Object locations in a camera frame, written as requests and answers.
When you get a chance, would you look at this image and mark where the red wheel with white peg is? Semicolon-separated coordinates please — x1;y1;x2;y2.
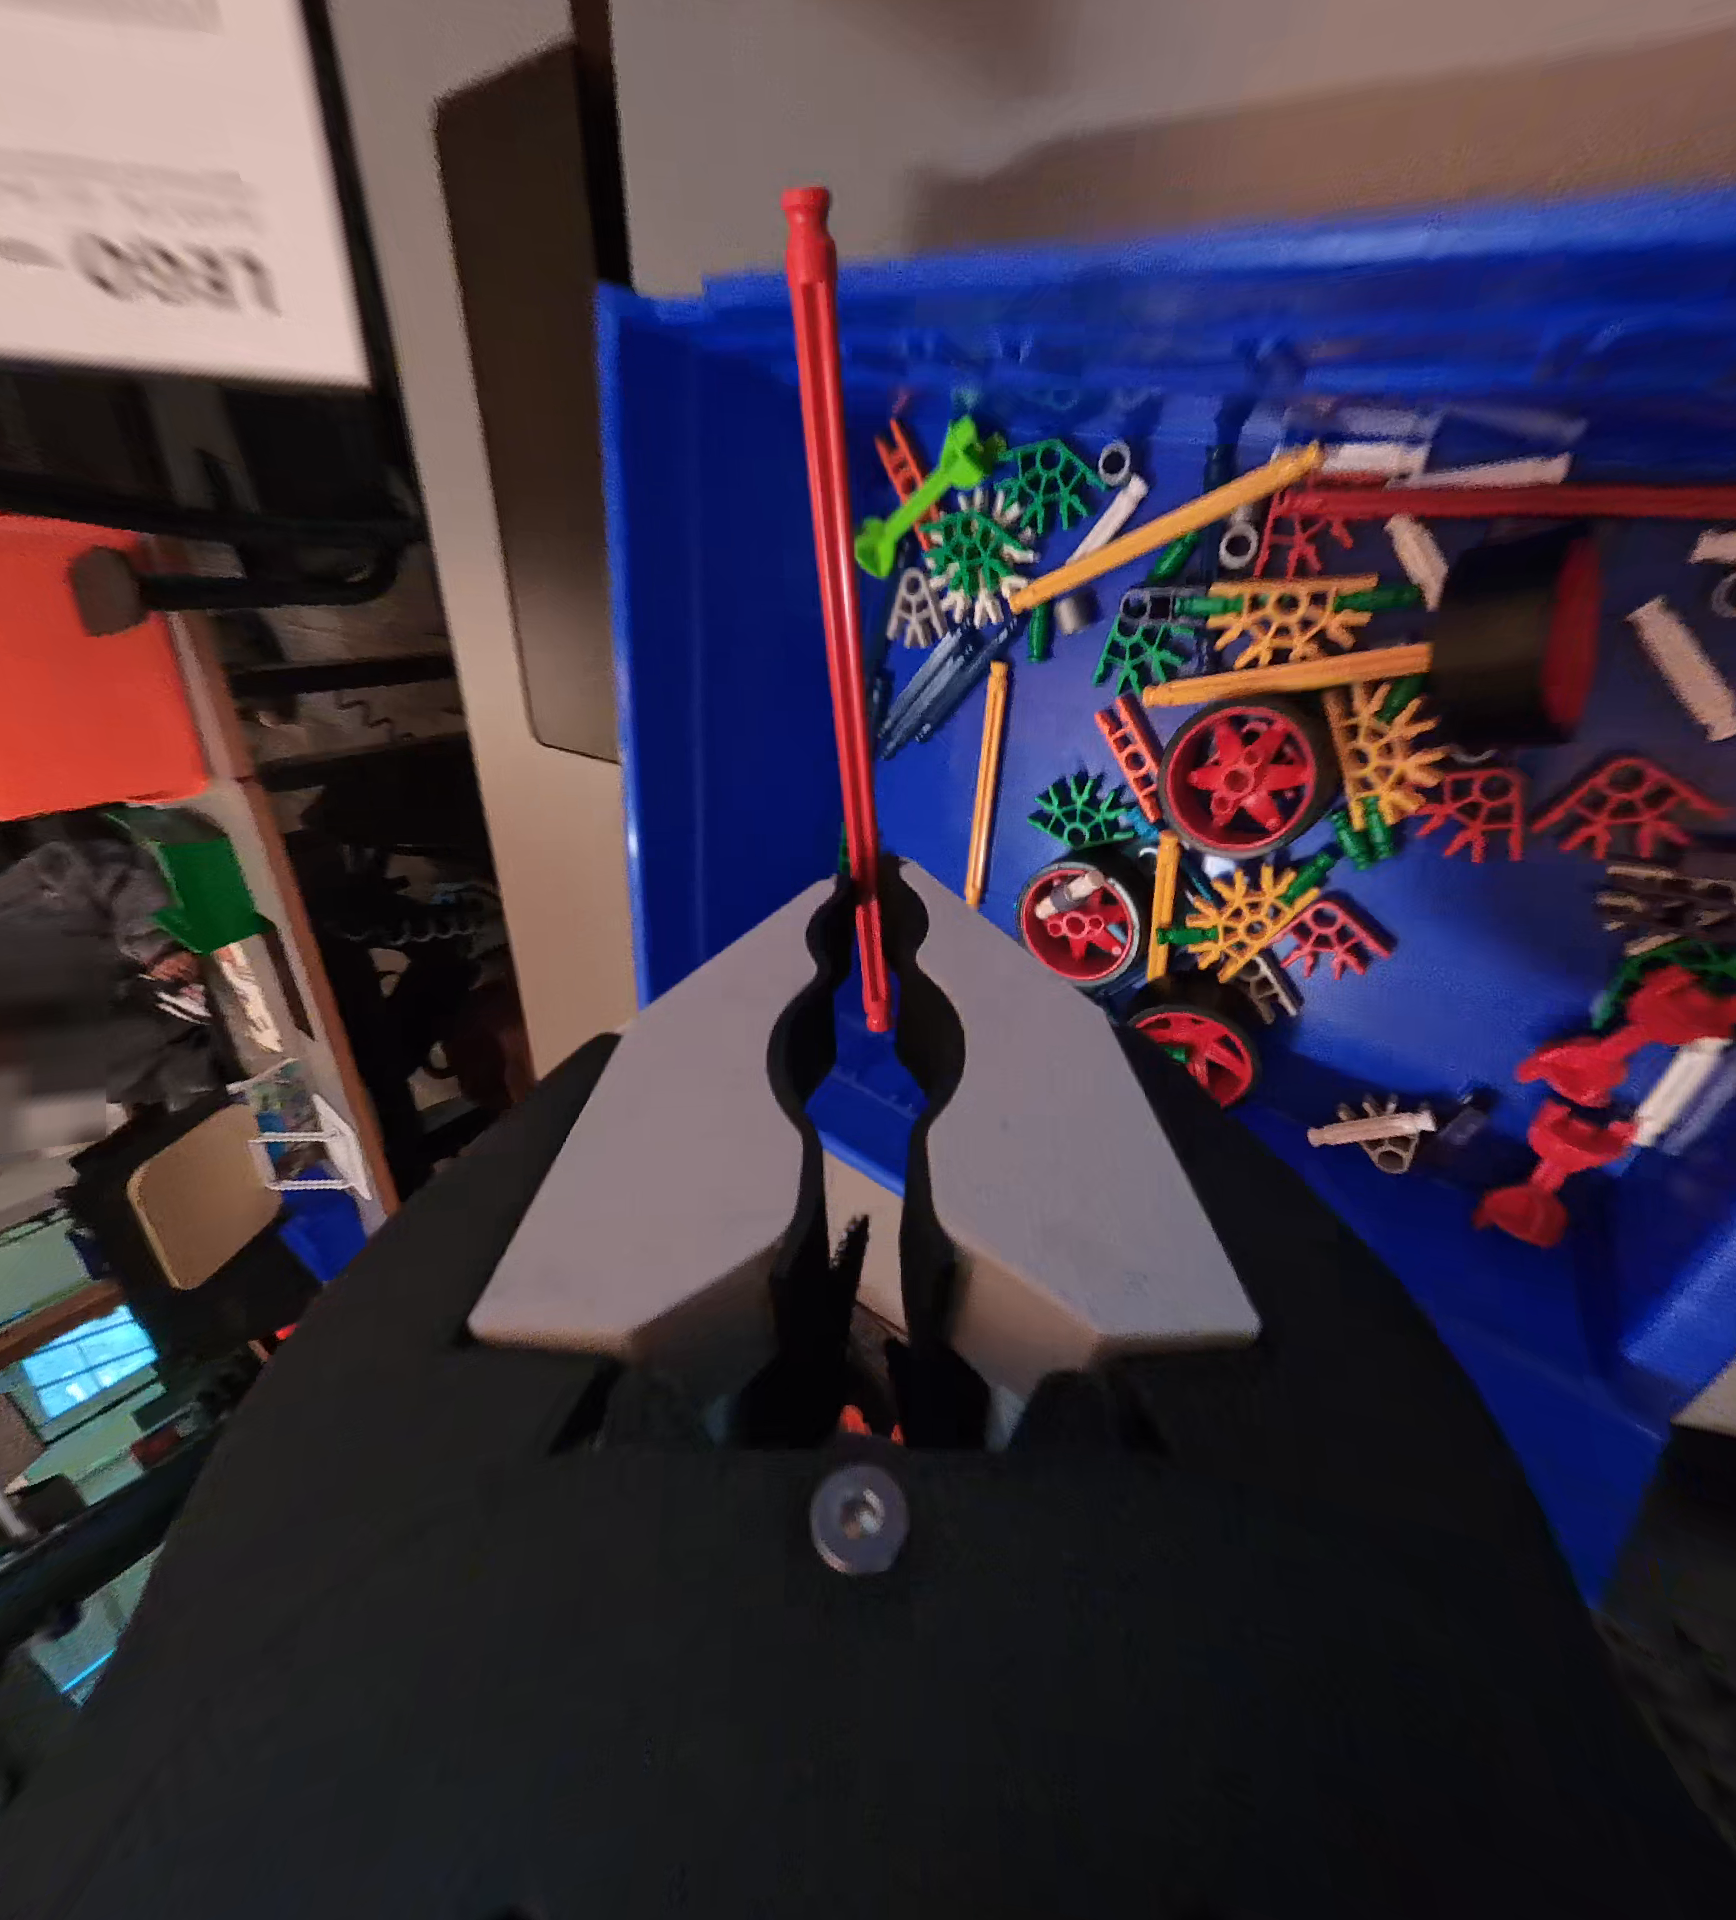
1014;857;1156;990

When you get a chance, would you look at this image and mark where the chair with tan seat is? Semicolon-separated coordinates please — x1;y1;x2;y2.
125;1102;288;1296

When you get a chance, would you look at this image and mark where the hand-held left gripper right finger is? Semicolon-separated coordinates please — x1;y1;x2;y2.
891;857;1265;1429

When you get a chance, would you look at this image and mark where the red spoked toy wheel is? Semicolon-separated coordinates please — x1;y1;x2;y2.
1156;692;1343;859

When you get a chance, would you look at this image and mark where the lime green toy spool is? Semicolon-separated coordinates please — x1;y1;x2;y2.
852;415;1009;579

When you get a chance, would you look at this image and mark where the white printed sign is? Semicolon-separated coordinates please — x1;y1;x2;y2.
0;0;377;396

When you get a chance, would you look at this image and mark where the small red toy wheel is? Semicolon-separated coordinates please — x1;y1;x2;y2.
1126;1002;1265;1111

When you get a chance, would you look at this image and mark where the pile of toy construction pieces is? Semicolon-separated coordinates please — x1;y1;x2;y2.
845;382;1736;1247

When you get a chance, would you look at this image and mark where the orange plastic box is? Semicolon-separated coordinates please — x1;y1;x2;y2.
0;497;215;824

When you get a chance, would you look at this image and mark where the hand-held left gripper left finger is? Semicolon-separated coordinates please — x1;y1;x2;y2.
467;873;859;1429

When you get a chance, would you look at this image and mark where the blue storage bin with tag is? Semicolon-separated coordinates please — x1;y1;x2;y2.
594;180;1736;1608

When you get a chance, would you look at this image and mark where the long red toy rod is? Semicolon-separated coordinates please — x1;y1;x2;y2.
781;184;897;1038
1280;479;1736;527

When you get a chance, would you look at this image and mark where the long yellow toy rod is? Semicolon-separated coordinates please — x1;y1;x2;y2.
1007;443;1325;614
1140;642;1438;710

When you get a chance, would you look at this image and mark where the wide black toy tyre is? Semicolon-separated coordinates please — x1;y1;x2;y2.
1426;531;1608;743

